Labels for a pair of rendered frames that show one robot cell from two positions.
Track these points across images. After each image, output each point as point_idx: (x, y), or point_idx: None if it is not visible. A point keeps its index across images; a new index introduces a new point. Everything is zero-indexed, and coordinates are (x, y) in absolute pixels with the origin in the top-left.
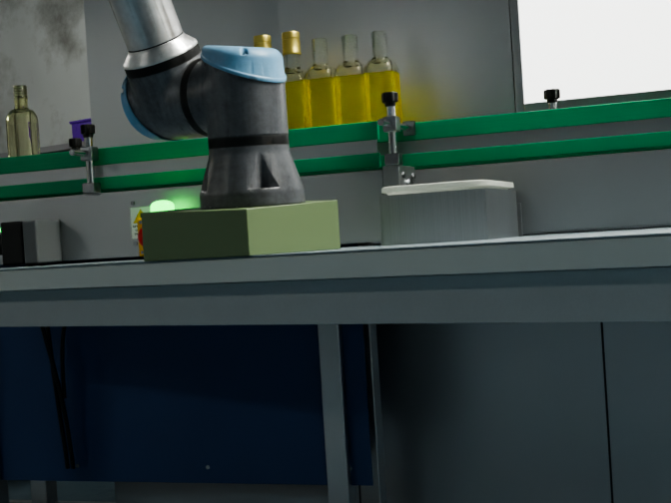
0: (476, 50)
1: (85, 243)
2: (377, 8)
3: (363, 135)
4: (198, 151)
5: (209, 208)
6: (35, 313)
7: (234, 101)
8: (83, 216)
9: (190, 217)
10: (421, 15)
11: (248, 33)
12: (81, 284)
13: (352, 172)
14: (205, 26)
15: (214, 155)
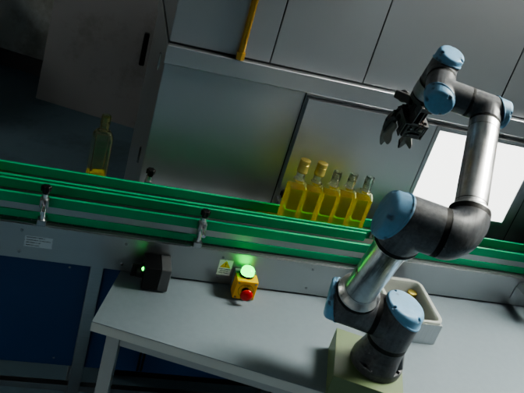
0: (397, 176)
1: (184, 270)
2: (357, 141)
3: (363, 250)
4: (270, 237)
5: (369, 378)
6: (212, 368)
7: (405, 341)
8: (187, 256)
9: (366, 389)
10: (378, 152)
11: (272, 124)
12: (271, 384)
13: (353, 267)
14: (246, 111)
15: (380, 355)
